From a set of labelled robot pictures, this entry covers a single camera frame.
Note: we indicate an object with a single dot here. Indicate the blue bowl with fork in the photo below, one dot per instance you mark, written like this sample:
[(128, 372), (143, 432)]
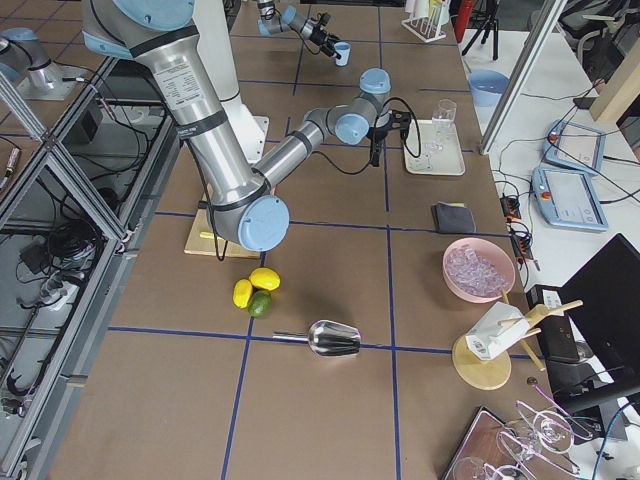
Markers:
[(487, 87)]

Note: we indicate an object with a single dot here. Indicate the green lime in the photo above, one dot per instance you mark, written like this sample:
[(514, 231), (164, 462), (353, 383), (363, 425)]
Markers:
[(259, 303)]

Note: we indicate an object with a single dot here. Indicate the blue teach pendant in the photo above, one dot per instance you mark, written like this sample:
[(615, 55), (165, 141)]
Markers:
[(566, 199), (574, 146)]

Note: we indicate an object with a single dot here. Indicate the cream bear tray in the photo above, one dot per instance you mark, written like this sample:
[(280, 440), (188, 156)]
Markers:
[(418, 160)]

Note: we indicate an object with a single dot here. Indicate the grey folded cloth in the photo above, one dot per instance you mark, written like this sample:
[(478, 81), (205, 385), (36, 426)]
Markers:
[(453, 218)]

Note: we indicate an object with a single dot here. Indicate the pink bowl with ice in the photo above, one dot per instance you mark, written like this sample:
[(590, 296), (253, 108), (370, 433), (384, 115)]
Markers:
[(477, 270)]

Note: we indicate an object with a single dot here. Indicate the white wire cup rack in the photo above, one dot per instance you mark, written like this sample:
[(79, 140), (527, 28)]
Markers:
[(426, 19)]

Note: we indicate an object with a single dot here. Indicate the white paper carton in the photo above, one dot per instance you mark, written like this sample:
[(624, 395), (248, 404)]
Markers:
[(497, 330)]

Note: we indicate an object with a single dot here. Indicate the metal ice scoop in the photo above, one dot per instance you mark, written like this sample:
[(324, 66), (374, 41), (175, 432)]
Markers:
[(327, 338)]

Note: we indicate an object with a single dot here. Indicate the black monitor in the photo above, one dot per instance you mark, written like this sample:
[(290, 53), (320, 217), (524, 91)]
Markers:
[(608, 319)]

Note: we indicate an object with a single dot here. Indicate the light blue cup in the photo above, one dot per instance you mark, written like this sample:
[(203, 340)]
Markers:
[(342, 53)]

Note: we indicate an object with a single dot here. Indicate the wine glass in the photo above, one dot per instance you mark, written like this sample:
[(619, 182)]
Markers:
[(442, 121)]

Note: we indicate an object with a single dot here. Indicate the far blue teach pendant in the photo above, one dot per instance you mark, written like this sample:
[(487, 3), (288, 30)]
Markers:
[(574, 146)]

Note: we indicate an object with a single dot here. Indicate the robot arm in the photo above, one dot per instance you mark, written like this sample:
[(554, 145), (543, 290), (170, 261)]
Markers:
[(308, 29), (185, 45)]

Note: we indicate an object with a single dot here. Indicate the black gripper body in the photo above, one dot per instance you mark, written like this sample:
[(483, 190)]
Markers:
[(378, 134), (316, 35)]

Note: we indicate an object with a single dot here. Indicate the yellow lemon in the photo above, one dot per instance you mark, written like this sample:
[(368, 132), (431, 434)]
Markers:
[(265, 278), (242, 293)]

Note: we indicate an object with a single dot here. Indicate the wooden cutting board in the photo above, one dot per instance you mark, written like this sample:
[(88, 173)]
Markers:
[(200, 246)]

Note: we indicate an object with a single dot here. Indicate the near blue teach pendant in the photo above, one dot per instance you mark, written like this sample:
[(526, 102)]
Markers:
[(566, 199)]

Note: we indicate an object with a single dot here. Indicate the aluminium frame post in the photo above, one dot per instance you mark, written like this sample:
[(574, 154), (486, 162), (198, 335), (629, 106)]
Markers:
[(532, 48)]

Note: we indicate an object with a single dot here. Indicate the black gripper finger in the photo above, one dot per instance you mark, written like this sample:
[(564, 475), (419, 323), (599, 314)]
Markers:
[(375, 151)]

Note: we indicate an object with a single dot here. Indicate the wooden stand round base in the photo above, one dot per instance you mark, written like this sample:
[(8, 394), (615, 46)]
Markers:
[(493, 374)]

